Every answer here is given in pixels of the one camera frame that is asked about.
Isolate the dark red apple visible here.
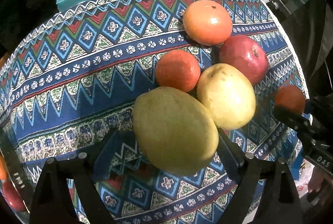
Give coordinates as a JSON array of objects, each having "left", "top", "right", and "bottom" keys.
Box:
[{"left": 2, "top": 180, "right": 25, "bottom": 212}]

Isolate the dark glass bowl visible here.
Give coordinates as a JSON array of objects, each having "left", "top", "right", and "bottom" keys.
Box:
[{"left": 1, "top": 121, "right": 34, "bottom": 223}]

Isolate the patterned blue tablecloth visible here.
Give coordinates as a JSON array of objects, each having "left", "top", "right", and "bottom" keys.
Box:
[{"left": 1, "top": 0, "right": 308, "bottom": 223}]

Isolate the large orange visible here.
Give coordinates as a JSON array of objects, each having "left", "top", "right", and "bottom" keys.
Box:
[
  {"left": 182, "top": 0, "right": 232, "bottom": 46},
  {"left": 0, "top": 155, "right": 8, "bottom": 180}
]

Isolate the yellow green apple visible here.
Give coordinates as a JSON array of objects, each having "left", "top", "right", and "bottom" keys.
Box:
[{"left": 196, "top": 63, "right": 256, "bottom": 130}]

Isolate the large orange back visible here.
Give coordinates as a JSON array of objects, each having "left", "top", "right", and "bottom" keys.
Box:
[{"left": 182, "top": 0, "right": 232, "bottom": 46}]

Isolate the large orange front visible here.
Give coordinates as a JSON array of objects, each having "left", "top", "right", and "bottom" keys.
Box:
[{"left": 0, "top": 155, "right": 8, "bottom": 180}]

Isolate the person right hand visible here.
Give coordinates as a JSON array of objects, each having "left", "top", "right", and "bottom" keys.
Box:
[{"left": 308, "top": 167, "right": 330, "bottom": 192}]

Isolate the green yellow mango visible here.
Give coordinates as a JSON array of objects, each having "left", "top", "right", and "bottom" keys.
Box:
[{"left": 132, "top": 86, "right": 219, "bottom": 176}]

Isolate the red apple middle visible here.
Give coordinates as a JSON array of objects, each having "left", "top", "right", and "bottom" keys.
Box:
[{"left": 219, "top": 35, "right": 269, "bottom": 86}]

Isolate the small tangerine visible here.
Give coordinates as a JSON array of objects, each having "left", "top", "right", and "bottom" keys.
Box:
[
  {"left": 274, "top": 85, "right": 306, "bottom": 115},
  {"left": 155, "top": 49, "right": 201, "bottom": 93}
]

